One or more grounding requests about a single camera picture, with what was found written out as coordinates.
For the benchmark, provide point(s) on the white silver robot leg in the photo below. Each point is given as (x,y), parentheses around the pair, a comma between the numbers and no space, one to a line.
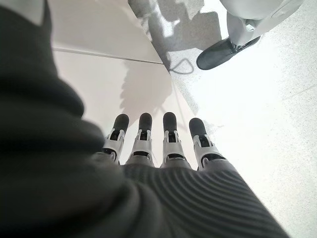
(252,15)

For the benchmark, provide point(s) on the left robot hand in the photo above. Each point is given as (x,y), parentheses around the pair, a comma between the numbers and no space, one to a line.
(123,198)

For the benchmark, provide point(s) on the glossy white cabinet front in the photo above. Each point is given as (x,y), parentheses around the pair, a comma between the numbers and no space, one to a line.
(99,81)

